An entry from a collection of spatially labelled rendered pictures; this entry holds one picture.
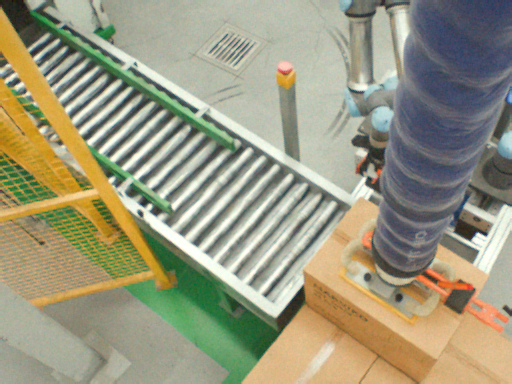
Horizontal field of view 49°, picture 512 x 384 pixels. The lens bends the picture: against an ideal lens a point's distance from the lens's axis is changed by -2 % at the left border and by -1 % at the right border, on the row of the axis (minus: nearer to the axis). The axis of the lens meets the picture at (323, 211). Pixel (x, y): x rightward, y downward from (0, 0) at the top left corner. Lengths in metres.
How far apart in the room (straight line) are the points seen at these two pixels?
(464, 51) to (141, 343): 2.54
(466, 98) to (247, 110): 2.79
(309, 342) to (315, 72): 2.10
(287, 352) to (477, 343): 0.82
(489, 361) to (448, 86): 1.66
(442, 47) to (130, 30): 3.64
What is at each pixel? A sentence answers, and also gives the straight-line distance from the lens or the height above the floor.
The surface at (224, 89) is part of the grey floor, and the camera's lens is 3.95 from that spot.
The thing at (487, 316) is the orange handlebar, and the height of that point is 1.09.
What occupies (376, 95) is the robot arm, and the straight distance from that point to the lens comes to 2.02.
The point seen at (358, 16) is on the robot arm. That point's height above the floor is 1.55.
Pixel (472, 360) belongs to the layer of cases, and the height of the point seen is 0.54.
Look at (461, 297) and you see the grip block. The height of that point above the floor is 1.09.
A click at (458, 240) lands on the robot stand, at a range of 3.12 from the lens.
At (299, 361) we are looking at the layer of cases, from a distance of 2.48.
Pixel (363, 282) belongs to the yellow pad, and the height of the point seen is 0.97.
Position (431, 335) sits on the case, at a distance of 2.13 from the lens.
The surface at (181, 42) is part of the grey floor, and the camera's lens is 4.31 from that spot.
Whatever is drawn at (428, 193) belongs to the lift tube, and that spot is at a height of 1.74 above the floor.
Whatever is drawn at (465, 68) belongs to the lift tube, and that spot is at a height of 2.20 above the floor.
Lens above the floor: 2.96
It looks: 62 degrees down
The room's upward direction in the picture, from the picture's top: straight up
